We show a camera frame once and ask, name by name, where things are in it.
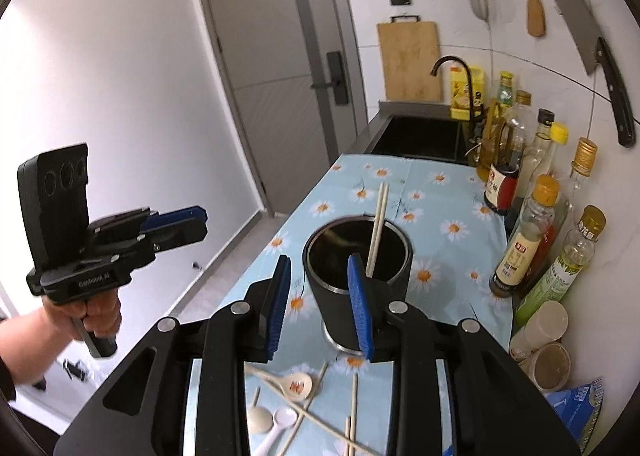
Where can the orange cap brown sauce bottle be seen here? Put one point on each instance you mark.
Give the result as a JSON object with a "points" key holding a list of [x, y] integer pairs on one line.
{"points": [[525, 246]]}

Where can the white plastic spoon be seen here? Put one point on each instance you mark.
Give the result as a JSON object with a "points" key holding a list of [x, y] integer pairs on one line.
{"points": [[286, 417]]}

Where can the yellow oil bottle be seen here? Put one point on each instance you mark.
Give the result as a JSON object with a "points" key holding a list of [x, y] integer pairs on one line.
{"points": [[492, 136]]}

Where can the yellow package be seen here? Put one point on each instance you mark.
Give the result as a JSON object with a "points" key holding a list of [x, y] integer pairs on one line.
{"points": [[461, 91]]}

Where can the black faucet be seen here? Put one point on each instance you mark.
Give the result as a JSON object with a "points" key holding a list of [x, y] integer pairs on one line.
{"points": [[462, 66]]}

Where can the patterned ceramic spoon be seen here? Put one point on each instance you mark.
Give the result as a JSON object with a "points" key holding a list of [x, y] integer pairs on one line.
{"points": [[297, 383]]}

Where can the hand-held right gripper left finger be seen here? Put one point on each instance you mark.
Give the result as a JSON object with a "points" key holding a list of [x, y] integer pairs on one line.
{"points": [[277, 306]]}

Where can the black cap glass bottle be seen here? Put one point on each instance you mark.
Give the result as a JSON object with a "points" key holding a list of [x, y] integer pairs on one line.
{"points": [[535, 151]]}

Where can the blue daisy tablecloth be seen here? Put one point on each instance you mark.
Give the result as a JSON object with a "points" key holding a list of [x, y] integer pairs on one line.
{"points": [[440, 246]]}

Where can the dark soy sauce bottle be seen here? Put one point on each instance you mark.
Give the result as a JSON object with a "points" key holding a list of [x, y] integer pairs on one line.
{"points": [[505, 181]]}

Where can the clear jar brown contents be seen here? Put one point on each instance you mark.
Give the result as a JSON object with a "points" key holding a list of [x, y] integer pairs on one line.
{"points": [[550, 366]]}

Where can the green label bottle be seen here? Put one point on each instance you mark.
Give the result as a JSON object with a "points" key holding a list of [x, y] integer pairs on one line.
{"points": [[560, 276]]}

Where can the wooden cutting board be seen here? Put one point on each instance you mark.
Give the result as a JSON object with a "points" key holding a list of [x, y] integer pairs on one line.
{"points": [[410, 61]]}

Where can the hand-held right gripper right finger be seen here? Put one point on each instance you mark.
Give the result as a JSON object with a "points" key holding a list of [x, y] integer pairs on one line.
{"points": [[359, 306]]}

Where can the blue white salt bag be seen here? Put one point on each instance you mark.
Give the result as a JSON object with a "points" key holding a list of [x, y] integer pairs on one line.
{"points": [[580, 411]]}

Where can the grey door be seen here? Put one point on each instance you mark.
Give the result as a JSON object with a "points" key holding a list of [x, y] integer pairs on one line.
{"points": [[260, 36]]}

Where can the black utensil holder cup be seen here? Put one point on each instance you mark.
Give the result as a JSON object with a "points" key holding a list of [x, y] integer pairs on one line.
{"points": [[340, 296]]}

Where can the dark kitchen sink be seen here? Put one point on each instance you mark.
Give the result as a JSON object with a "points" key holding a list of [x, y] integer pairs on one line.
{"points": [[415, 136]]}

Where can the white lid jar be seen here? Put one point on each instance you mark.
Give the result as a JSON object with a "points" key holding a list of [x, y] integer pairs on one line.
{"points": [[542, 326]]}

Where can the beige spoon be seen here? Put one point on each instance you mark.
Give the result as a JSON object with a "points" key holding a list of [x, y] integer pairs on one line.
{"points": [[260, 420]]}

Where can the tall gold cap bottle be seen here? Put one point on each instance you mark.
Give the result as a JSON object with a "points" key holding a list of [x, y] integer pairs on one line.
{"points": [[582, 161]]}

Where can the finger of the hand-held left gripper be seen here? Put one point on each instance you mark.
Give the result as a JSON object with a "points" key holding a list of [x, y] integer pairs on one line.
{"points": [[185, 236], [180, 216]]}

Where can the person's left forearm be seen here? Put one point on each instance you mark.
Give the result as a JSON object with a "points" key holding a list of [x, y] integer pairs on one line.
{"points": [[25, 351]]}

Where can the person's left hand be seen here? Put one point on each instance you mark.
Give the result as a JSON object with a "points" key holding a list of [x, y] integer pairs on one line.
{"points": [[102, 316]]}

